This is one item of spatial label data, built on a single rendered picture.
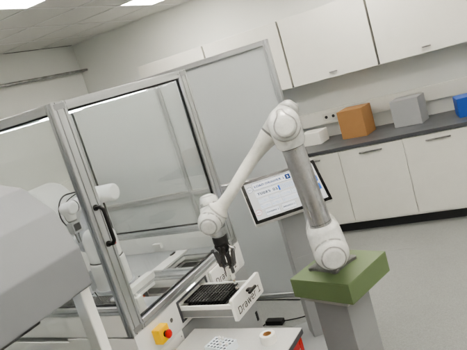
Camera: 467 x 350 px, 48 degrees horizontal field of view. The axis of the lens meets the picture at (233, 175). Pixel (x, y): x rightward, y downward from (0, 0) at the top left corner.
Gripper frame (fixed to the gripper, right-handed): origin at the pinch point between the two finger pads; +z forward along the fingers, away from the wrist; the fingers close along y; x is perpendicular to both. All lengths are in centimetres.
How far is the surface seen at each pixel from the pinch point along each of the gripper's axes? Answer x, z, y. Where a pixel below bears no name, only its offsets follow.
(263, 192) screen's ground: -86, -15, 16
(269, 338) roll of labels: 30.4, 17.0, -30.1
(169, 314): 28.1, 6.5, 21.2
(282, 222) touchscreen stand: -89, 8, 10
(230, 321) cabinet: -17.1, 36.8, 20.7
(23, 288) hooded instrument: 112, -51, -3
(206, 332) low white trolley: 20.4, 20.8, 9.5
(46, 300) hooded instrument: 106, -44, -3
